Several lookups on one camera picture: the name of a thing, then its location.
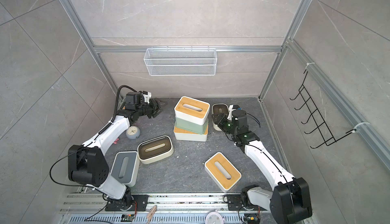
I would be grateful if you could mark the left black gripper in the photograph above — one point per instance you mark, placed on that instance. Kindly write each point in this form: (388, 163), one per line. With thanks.
(157, 110)

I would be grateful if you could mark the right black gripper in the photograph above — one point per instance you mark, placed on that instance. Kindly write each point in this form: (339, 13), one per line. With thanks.
(221, 121)

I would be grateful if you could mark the small bamboo lid tissue box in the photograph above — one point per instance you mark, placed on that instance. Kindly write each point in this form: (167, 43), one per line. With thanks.
(192, 110)

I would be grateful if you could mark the green tissue box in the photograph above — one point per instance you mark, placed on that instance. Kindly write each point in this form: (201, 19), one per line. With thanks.
(191, 126)

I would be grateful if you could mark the large bamboo lid tissue box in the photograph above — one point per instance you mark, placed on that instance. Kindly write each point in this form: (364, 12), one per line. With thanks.
(184, 135)

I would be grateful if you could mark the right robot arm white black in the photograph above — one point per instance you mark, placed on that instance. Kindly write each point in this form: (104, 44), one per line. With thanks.
(289, 199)

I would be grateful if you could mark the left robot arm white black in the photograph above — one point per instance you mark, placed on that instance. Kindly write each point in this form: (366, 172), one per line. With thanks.
(86, 162)

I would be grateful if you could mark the grey lid white tissue box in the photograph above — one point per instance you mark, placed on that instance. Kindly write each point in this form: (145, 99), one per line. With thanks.
(125, 167)

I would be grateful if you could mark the cream box dark lid back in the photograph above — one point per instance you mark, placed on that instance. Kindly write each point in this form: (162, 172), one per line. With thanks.
(217, 109)

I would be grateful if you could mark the cream box dark lid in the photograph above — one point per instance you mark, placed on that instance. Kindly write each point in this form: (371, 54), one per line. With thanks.
(154, 150)
(217, 109)

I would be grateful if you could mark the small grey alarm clock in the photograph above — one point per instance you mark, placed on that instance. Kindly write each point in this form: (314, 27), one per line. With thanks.
(133, 132)

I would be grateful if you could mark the cream box dark lid left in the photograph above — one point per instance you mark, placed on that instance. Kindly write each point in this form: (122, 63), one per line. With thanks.
(154, 150)

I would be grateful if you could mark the pink round object front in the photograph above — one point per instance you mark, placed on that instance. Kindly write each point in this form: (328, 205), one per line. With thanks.
(214, 218)

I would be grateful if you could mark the small circuit board front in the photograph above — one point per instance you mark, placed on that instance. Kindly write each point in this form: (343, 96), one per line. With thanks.
(128, 218)

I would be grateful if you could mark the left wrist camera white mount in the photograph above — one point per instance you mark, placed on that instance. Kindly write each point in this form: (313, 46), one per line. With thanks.
(146, 96)

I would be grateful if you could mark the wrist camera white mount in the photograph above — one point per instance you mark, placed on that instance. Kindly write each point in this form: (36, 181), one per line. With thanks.
(146, 96)
(231, 109)

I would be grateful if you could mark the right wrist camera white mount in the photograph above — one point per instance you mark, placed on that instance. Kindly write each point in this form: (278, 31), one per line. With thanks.
(231, 109)

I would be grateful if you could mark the white wire mesh basket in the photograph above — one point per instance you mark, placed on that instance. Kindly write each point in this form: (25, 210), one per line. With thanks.
(181, 61)

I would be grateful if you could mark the black wire hook rack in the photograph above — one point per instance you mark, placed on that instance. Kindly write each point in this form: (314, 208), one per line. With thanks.
(316, 117)

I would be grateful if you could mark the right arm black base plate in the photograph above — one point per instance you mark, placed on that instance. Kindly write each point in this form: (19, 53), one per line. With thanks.
(237, 201)

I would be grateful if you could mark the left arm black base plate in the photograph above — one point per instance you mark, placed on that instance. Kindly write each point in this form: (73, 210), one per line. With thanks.
(127, 203)

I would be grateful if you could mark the wooden brush handle front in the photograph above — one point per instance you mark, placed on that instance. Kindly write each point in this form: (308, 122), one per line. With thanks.
(150, 214)

